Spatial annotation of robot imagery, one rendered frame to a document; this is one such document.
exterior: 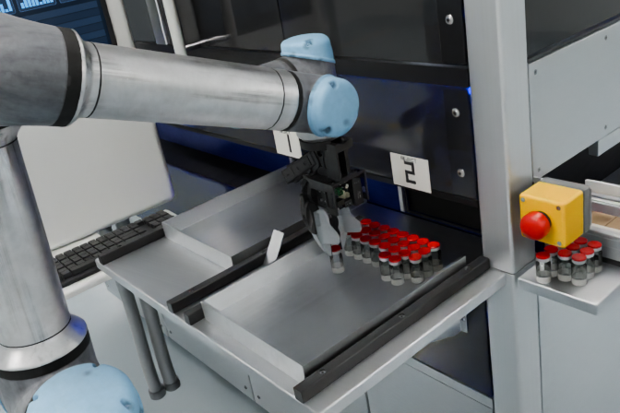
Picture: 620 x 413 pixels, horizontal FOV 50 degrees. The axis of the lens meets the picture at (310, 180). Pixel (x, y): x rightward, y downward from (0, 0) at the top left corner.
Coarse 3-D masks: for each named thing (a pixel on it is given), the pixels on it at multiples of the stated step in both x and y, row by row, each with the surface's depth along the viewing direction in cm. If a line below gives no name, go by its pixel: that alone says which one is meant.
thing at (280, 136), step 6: (276, 132) 140; (282, 132) 138; (288, 132) 136; (294, 132) 135; (276, 138) 141; (282, 138) 139; (294, 138) 136; (276, 144) 142; (282, 144) 140; (288, 144) 138; (294, 144) 136; (282, 150) 141; (288, 150) 139; (294, 150) 137; (300, 150) 136; (294, 156) 138; (300, 156) 136
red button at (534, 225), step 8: (528, 216) 94; (536, 216) 93; (544, 216) 93; (520, 224) 95; (528, 224) 93; (536, 224) 93; (544, 224) 92; (528, 232) 94; (536, 232) 93; (544, 232) 93; (536, 240) 94
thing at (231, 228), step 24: (240, 192) 149; (264, 192) 152; (288, 192) 150; (192, 216) 142; (216, 216) 144; (240, 216) 142; (264, 216) 140; (288, 216) 138; (192, 240) 129; (216, 240) 133; (240, 240) 131; (264, 240) 123
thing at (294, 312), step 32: (288, 256) 116; (320, 256) 120; (352, 256) 118; (224, 288) 109; (256, 288) 113; (288, 288) 112; (320, 288) 110; (352, 288) 108; (384, 288) 107; (416, 288) 99; (224, 320) 101; (256, 320) 104; (288, 320) 103; (320, 320) 101; (352, 320) 100; (384, 320) 96; (256, 352) 96; (288, 352) 95; (320, 352) 89
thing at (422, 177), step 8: (392, 160) 115; (400, 160) 114; (408, 160) 112; (416, 160) 111; (424, 160) 109; (392, 168) 116; (400, 168) 114; (408, 168) 113; (416, 168) 111; (424, 168) 110; (400, 176) 115; (416, 176) 112; (424, 176) 111; (400, 184) 116; (408, 184) 115; (416, 184) 113; (424, 184) 111
